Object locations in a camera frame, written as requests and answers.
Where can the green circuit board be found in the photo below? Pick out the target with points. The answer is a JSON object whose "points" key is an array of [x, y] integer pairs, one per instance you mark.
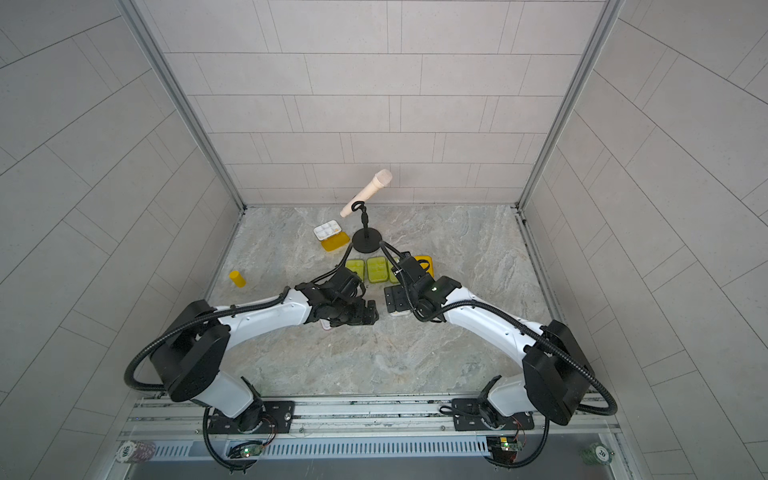
{"points": [[503, 448], [246, 450]]}

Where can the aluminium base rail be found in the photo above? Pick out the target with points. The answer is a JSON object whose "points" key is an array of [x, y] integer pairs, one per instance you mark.
{"points": [[294, 417]]}

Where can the left green circuit board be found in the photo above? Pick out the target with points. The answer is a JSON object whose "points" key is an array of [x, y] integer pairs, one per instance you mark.
{"points": [[246, 450]]}

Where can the right green circuit board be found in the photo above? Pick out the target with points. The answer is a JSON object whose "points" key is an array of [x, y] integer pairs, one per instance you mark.
{"points": [[503, 448]]}

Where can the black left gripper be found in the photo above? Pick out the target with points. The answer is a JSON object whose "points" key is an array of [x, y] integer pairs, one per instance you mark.
{"points": [[362, 318]]}

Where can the round marker disc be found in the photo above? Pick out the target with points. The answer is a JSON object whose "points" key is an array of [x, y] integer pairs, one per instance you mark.
{"points": [[597, 454], [128, 453]]}

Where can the right round marker disc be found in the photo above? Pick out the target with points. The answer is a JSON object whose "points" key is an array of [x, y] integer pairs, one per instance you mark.
{"points": [[597, 454]]}

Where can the green pillbox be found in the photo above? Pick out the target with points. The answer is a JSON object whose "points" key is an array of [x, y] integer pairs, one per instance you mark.
{"points": [[391, 274], [357, 266], [377, 270]]}

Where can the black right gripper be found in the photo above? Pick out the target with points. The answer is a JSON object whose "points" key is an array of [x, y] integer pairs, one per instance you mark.
{"points": [[399, 303]]}

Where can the black microphone stand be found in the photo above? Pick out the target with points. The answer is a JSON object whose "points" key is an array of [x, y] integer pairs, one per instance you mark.
{"points": [[367, 239]]}

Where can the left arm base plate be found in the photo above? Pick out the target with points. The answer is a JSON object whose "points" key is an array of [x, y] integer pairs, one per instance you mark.
{"points": [[273, 417]]}

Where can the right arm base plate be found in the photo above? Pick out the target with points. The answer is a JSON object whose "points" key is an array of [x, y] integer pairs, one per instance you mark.
{"points": [[469, 414]]}

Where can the yellow pillbox left edge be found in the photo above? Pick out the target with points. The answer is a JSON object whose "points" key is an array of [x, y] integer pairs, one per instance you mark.
{"points": [[237, 278]]}

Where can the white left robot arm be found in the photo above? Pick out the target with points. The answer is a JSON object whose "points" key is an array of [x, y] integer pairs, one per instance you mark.
{"points": [[185, 361]]}

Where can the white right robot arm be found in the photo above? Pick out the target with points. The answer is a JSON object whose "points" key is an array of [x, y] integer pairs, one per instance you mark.
{"points": [[557, 380]]}

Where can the left round marker disc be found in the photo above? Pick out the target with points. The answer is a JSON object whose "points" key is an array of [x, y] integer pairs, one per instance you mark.
{"points": [[128, 453]]}

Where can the beige microphone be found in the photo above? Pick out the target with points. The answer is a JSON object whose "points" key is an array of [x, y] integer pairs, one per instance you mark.
{"points": [[380, 181]]}

